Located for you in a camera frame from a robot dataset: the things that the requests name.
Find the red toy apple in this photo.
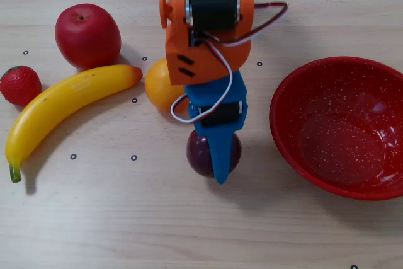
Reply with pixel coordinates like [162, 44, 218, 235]
[54, 3, 122, 71]

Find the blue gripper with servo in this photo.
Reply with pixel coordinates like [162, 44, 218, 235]
[184, 69, 249, 185]

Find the yellow toy banana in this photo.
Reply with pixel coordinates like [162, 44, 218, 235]
[4, 64, 144, 183]

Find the red speckled bowl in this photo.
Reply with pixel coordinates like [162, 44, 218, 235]
[269, 56, 403, 201]

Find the red toy strawberry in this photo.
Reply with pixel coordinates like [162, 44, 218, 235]
[0, 65, 42, 108]

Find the dark purple plum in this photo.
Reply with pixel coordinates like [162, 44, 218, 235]
[186, 130, 243, 179]

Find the toy orange fruit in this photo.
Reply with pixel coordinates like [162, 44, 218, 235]
[144, 57, 190, 114]

